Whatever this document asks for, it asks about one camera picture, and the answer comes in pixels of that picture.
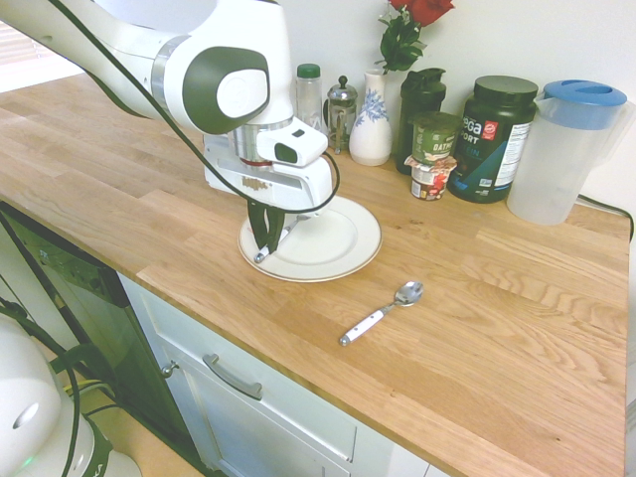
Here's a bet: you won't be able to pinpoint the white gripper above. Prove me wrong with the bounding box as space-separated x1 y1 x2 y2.
202 133 334 250

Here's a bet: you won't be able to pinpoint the fork with white handle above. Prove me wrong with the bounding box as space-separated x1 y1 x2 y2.
252 214 314 265

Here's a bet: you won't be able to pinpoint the white plate gold rim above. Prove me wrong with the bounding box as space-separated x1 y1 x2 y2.
237 197 384 284

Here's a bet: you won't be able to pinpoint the glass french press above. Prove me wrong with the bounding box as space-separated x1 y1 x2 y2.
323 75 360 156

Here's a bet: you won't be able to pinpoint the white vase blue flowers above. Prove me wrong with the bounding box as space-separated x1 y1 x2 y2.
348 69 394 168

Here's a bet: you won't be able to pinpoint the clear bottle green cap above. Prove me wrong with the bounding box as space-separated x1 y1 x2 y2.
295 63 325 136

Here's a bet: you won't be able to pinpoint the red yogurt cup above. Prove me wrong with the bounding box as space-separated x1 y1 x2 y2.
402 154 459 203

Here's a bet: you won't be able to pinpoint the green oatmeal cup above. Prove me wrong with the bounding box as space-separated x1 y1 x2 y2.
411 110 463 166

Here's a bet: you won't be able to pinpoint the black shaker bottle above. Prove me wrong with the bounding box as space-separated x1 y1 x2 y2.
395 68 447 176

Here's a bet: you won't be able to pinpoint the black dishwasher front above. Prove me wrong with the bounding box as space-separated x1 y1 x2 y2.
0 201 201 469

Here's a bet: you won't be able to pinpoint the red roses bunch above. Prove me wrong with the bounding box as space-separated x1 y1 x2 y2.
377 0 456 77

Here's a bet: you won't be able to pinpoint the black Vega protein tub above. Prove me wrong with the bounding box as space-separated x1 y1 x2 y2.
446 75 541 205

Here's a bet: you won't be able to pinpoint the frosted pitcher blue lid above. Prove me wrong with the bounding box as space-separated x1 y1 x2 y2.
506 79 635 227

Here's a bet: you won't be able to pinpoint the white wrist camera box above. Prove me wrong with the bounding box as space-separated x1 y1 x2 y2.
257 118 330 168

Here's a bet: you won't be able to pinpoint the silver drawer handle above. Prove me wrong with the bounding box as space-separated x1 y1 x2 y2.
202 353 264 400

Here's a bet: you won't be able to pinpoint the spoon with white handle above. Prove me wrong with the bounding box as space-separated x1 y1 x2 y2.
339 280 425 348

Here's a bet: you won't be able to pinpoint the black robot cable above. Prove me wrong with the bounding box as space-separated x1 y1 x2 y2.
47 0 345 216

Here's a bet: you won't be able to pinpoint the white drawer with handle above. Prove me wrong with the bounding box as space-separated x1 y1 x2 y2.
116 270 434 477

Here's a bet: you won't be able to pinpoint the black power cord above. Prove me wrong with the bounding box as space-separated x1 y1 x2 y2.
575 193 636 226

